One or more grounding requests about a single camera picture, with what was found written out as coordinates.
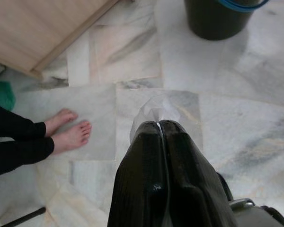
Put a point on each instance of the clear plastic wrapper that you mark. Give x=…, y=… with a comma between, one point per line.
x=153, y=111

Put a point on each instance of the person's leg in black trousers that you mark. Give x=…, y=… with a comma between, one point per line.
x=11, y=123
x=19, y=156

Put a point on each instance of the light wooden furniture panel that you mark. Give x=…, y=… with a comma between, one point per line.
x=38, y=30

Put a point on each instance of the robot's silver black leg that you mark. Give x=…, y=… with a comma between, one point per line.
x=258, y=215

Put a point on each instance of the black metal rod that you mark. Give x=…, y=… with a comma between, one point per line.
x=26, y=216

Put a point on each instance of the person's bare foot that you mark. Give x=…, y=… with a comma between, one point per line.
x=73, y=138
x=61, y=118

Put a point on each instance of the black bin with blue rim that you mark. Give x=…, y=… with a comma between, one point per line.
x=215, y=21

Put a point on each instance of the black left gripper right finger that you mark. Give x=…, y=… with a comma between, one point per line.
x=191, y=184

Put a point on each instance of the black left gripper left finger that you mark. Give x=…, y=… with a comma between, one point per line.
x=137, y=179

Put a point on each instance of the green cloth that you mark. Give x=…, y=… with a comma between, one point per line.
x=1, y=94

